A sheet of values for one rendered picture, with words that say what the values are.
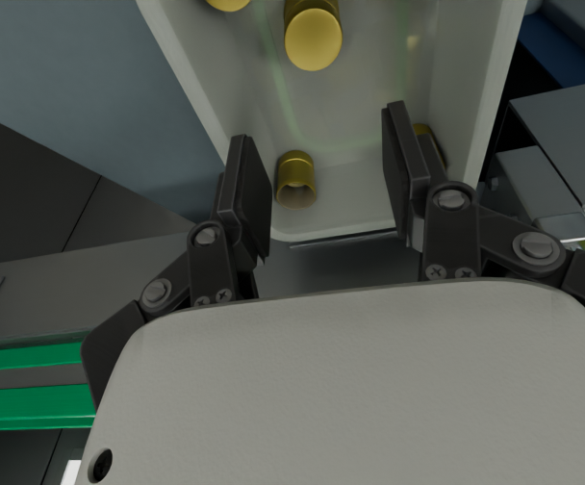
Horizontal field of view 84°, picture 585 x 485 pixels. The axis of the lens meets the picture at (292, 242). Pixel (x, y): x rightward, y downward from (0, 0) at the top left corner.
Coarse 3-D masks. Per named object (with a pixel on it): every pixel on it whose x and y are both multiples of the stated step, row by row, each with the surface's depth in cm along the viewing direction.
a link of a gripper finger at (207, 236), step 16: (208, 224) 10; (192, 240) 10; (208, 240) 10; (224, 240) 9; (192, 256) 9; (208, 256) 9; (224, 256) 9; (192, 272) 9; (208, 272) 9; (224, 272) 9; (192, 288) 9; (208, 288) 9; (224, 288) 8; (240, 288) 11; (256, 288) 11; (192, 304) 8
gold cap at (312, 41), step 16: (288, 0) 20; (304, 0) 18; (320, 0) 18; (336, 0) 20; (288, 16) 18; (304, 16) 17; (320, 16) 17; (336, 16) 18; (288, 32) 18; (304, 32) 18; (320, 32) 18; (336, 32) 18; (288, 48) 19; (304, 48) 19; (320, 48) 19; (336, 48) 19; (304, 64) 19; (320, 64) 19
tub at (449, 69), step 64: (192, 0) 18; (256, 0) 21; (384, 0) 21; (448, 0) 20; (512, 0) 15; (192, 64) 17; (256, 64) 24; (384, 64) 24; (448, 64) 21; (256, 128) 26; (320, 128) 28; (448, 128) 24; (320, 192) 30; (384, 192) 29
